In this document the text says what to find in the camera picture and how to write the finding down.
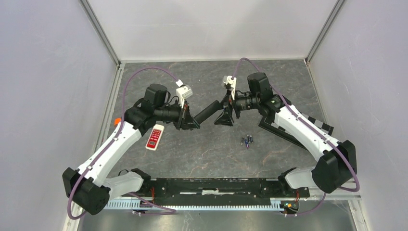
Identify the grey slotted cable duct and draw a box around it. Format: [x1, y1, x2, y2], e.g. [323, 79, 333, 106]
[105, 198, 284, 212]

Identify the orange tape roll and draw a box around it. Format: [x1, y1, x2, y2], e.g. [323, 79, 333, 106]
[114, 118, 122, 127]

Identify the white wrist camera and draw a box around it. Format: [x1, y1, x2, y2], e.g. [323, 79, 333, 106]
[223, 76, 237, 101]
[176, 79, 193, 107]

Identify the black white checkerboard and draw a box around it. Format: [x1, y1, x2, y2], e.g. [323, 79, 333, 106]
[259, 109, 339, 155]

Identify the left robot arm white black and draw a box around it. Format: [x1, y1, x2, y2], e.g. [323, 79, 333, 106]
[63, 84, 222, 219]

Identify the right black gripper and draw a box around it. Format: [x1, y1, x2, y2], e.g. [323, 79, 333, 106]
[214, 89, 259, 127]

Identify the red white remote control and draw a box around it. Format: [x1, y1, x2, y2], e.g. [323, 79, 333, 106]
[145, 124, 165, 151]

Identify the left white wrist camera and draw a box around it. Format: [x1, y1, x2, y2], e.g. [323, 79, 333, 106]
[176, 79, 193, 107]

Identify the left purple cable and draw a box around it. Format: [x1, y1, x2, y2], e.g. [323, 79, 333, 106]
[67, 66, 184, 220]

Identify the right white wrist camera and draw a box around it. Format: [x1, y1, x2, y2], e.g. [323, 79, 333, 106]
[223, 76, 237, 101]

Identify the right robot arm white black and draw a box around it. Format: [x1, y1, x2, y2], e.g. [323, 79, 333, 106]
[215, 72, 360, 196]

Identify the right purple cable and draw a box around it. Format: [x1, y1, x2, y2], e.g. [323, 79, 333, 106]
[232, 57, 360, 218]

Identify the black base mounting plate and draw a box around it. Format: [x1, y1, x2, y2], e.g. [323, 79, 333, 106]
[137, 178, 310, 206]

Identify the purple cable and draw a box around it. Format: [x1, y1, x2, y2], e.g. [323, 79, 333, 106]
[232, 57, 360, 218]
[67, 66, 184, 220]

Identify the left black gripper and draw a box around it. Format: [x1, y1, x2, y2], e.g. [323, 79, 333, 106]
[155, 99, 200, 131]

